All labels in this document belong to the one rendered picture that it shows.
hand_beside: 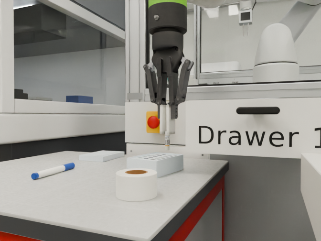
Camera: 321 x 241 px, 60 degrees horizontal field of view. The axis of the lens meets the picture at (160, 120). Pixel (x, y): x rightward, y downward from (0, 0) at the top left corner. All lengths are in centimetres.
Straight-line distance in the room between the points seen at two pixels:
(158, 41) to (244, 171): 48
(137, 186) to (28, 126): 73
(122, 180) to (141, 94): 56
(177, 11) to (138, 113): 44
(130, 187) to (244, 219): 55
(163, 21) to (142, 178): 36
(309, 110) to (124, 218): 37
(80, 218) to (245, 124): 34
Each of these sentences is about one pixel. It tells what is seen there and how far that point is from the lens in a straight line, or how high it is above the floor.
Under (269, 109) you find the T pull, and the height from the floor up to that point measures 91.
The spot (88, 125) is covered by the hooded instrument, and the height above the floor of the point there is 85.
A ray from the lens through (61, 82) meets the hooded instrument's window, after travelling 128.
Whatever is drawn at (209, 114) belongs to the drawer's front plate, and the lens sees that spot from 57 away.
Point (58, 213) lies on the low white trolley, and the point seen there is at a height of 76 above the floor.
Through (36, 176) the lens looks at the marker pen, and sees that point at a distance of 65.
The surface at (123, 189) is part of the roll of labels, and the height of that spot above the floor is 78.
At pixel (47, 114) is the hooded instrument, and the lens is 119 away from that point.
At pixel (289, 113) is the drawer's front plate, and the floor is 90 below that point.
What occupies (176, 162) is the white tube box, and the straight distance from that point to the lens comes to 68.
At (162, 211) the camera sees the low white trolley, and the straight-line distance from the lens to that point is 42.
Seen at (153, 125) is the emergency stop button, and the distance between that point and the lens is 88.
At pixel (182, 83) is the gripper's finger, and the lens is 64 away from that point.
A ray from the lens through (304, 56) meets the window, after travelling 91.
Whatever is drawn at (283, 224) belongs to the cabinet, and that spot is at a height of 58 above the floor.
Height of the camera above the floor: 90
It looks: 1 degrees down
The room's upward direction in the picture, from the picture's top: straight up
